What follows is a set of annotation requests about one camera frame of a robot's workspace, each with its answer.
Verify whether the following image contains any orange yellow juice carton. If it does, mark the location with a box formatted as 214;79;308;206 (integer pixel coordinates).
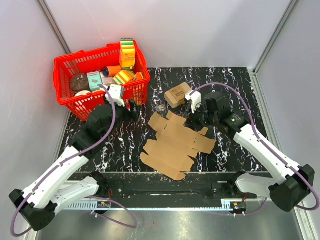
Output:
119;38;136;70

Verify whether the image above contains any orange cylindrical can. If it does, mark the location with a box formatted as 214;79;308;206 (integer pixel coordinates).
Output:
102;65;122;77

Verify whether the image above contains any teal small box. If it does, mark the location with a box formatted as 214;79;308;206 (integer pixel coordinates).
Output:
86;71;103;92

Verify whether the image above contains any white round item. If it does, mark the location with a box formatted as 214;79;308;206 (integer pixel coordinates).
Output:
75;90;91;97

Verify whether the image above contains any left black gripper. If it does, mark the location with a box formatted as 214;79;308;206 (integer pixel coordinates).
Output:
103;94;142;140

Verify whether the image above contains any yellow green striped sponge pack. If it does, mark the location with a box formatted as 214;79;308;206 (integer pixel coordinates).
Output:
113;70;135;85

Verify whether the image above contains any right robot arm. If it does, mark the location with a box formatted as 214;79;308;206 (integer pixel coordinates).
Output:
184;90;315;212

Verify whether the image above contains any orange snack packet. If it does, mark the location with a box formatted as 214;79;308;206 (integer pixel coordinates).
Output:
132;72;144;82

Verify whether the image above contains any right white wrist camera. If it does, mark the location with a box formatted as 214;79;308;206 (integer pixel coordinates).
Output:
184;90;202;114

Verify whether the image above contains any kitchen scouring pads pack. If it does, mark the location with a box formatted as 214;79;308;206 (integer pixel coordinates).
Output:
164;82;191;109

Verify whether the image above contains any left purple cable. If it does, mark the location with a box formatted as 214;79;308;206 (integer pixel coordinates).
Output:
9;83;138;238

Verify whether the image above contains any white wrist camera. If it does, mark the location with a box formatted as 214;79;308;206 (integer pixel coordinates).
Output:
184;90;202;114
104;84;125;107

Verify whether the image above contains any brown round bread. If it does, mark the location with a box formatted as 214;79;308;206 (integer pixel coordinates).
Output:
69;73;90;93

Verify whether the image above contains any small clear plastic bag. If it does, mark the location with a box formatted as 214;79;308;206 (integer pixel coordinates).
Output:
155;104;166;112

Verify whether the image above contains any pink packaged item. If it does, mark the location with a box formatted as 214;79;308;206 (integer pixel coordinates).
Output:
101;76;118;87

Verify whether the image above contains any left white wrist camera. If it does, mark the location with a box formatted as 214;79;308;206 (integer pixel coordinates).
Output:
104;84;125;107

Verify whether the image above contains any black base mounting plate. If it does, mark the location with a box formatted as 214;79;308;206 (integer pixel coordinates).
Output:
79;171;258;200

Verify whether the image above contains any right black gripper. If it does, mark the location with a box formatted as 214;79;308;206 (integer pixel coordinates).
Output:
183;103;219;133

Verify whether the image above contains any red plastic shopping basket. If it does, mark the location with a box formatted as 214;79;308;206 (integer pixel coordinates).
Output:
53;41;151;121

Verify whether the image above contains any brown cardboard box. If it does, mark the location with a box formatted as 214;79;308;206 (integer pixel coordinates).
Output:
140;111;216;181

